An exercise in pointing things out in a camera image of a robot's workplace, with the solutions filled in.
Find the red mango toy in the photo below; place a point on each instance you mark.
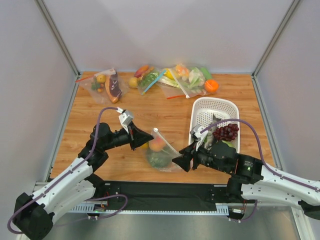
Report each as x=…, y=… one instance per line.
x=141, y=71

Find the polka dot zip bag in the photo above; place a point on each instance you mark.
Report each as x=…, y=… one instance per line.
x=172, y=167

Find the white plastic basket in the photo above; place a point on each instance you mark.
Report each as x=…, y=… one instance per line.
x=204, y=110

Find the zip bag with meat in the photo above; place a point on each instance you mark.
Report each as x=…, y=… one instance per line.
x=95, y=85

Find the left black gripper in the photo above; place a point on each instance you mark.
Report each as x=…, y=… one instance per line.
x=132, y=136

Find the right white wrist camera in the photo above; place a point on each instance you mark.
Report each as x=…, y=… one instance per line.
x=198, y=133

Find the green cabbage toy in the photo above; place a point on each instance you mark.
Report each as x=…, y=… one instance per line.
x=228, y=143

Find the yellow pear toy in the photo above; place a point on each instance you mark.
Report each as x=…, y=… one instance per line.
x=133, y=82

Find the red apple toy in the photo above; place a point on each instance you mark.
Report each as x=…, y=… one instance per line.
x=157, y=144

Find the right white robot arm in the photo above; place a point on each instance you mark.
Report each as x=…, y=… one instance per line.
x=250, y=179

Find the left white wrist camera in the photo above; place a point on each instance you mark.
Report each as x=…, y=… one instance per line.
x=125, y=118

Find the grey fish toy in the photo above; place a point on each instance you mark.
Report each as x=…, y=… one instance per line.
x=210, y=139

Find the yellow green pepper toy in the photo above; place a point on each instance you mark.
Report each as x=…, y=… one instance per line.
x=145, y=146

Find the steak toy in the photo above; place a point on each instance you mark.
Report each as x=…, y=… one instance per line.
x=112, y=87

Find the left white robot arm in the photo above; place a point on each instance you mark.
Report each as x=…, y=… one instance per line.
x=35, y=214

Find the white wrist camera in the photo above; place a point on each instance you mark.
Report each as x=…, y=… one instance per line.
x=125, y=118
x=198, y=133

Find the red grapes toy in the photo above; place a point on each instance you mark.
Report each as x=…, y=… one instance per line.
x=227, y=133

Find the large zip bag vegetables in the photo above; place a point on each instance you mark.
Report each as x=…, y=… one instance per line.
x=184, y=81

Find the orange fruit toy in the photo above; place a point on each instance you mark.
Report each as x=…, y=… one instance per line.
x=211, y=86

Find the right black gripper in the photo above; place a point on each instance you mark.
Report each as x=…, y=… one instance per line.
x=190, y=158

